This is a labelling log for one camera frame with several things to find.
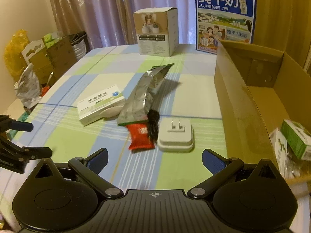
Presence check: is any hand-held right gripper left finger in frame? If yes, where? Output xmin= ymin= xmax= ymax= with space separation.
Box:
xmin=33 ymin=149 xmax=123 ymax=199

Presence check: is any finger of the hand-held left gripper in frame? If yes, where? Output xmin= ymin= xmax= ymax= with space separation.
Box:
xmin=0 ymin=136 xmax=52 ymax=160
xmin=0 ymin=115 xmax=34 ymax=133

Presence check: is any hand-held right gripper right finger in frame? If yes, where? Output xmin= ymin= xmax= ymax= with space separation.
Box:
xmin=188 ymin=149 xmax=280 ymax=199

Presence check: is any white power adapter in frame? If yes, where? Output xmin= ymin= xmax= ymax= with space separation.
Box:
xmin=157 ymin=118 xmax=195 ymax=153

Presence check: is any red snack packet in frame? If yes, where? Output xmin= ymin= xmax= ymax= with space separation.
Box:
xmin=128 ymin=123 xmax=156 ymax=152

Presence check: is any white plastic spoon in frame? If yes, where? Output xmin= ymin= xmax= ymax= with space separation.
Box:
xmin=102 ymin=103 xmax=127 ymax=119

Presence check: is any white medicine box blue label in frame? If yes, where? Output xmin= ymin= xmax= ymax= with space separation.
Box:
xmin=77 ymin=84 xmax=127 ymax=126

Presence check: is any brown cardboard box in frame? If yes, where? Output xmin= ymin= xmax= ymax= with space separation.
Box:
xmin=214 ymin=39 xmax=311 ymax=195

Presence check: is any white medicine box green figure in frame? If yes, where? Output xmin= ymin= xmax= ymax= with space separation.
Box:
xmin=268 ymin=127 xmax=288 ymax=175

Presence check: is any silver foil pouch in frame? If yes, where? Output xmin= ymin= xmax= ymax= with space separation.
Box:
xmin=117 ymin=63 xmax=181 ymax=127

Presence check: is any clear plastic wrapper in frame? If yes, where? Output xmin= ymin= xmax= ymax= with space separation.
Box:
xmin=285 ymin=150 xmax=311 ymax=179

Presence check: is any green and white medicine box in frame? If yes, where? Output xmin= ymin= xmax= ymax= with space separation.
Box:
xmin=280 ymin=119 xmax=311 ymax=160

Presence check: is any white crumpled plastic bag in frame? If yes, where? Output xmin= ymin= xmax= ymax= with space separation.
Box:
xmin=15 ymin=63 xmax=43 ymax=108

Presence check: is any small brown cardboard carton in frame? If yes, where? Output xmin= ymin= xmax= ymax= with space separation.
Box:
xmin=31 ymin=52 xmax=55 ymax=83

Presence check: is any yellow plastic bag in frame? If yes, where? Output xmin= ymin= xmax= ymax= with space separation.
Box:
xmin=3 ymin=29 xmax=31 ymax=83

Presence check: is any white carved chair back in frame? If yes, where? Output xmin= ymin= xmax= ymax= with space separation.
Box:
xmin=21 ymin=39 xmax=46 ymax=62

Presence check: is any large brown cardboard carton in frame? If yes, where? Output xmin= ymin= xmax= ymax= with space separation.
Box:
xmin=47 ymin=36 xmax=77 ymax=78

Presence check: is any green tissue pack bundle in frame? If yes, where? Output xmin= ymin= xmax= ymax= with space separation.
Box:
xmin=42 ymin=31 xmax=64 ymax=48

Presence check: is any white paper shopping bag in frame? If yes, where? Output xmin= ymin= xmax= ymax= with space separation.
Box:
xmin=70 ymin=31 xmax=88 ymax=62

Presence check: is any beige curtain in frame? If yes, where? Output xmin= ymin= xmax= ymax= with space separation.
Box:
xmin=46 ymin=0 xmax=89 ymax=51

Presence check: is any beige product box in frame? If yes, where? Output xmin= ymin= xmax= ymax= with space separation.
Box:
xmin=133 ymin=7 xmax=179 ymax=57

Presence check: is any blue illustrated milk carton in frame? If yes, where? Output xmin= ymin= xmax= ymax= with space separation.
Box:
xmin=194 ymin=0 xmax=257 ymax=54

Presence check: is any wooden door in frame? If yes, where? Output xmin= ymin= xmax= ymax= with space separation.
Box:
xmin=239 ymin=0 xmax=311 ymax=73

